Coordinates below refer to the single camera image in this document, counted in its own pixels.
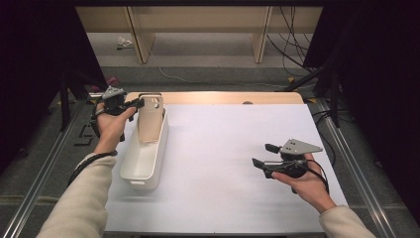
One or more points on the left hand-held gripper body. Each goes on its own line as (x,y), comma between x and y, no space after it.
(115,104)

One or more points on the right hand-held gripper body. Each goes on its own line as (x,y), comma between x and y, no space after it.
(298,147)

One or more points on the peach phone case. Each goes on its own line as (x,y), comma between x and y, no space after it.
(151,122)

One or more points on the white plastic storage box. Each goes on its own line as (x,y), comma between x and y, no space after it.
(142,162)

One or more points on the person's left hand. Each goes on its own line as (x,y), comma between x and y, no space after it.
(110,132)

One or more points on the person's right hand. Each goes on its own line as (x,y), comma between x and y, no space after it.
(312,186)

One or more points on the pink object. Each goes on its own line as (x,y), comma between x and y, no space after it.
(111,81)

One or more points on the black metal stand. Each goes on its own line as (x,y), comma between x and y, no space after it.
(64,99)
(334,99)

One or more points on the white table sheet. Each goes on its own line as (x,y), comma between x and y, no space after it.
(211,139)

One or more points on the crumpled white paper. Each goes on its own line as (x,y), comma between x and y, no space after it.
(124,42)

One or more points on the black curtain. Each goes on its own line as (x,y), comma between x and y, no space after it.
(29,66)
(383,82)

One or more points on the light wooden shelf unit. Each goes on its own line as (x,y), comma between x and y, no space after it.
(198,20)

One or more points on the aluminium floor rail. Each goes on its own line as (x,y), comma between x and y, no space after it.
(360,172)
(33,195)

